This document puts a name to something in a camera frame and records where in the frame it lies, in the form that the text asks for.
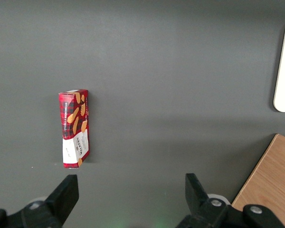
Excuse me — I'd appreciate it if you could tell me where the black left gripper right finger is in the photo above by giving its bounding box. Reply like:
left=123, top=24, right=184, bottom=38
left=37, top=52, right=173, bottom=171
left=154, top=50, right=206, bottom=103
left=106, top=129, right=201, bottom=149
left=175, top=173, right=285, bottom=228

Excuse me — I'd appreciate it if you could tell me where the red tartan shortbread box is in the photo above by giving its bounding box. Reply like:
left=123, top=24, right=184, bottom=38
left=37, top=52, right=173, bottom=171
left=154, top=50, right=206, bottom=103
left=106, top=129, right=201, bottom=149
left=58, top=89, right=90, bottom=169

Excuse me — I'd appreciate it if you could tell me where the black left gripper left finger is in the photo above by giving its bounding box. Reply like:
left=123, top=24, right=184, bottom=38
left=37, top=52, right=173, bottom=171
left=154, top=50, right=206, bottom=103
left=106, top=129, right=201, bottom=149
left=0, top=174, right=79, bottom=228

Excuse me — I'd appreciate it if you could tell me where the wooden board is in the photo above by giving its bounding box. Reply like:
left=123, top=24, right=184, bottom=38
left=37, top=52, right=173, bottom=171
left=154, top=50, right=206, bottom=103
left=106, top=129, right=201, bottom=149
left=230, top=133, right=285, bottom=228

